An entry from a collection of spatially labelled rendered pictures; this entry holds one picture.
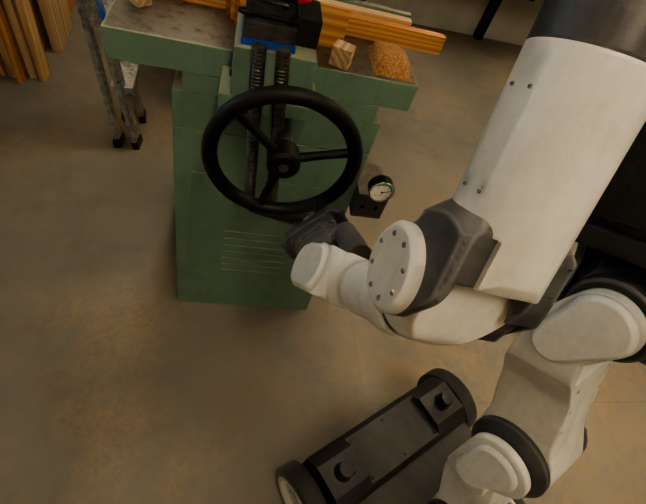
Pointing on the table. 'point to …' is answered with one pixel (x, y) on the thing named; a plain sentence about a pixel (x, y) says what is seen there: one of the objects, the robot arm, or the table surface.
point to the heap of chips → (389, 61)
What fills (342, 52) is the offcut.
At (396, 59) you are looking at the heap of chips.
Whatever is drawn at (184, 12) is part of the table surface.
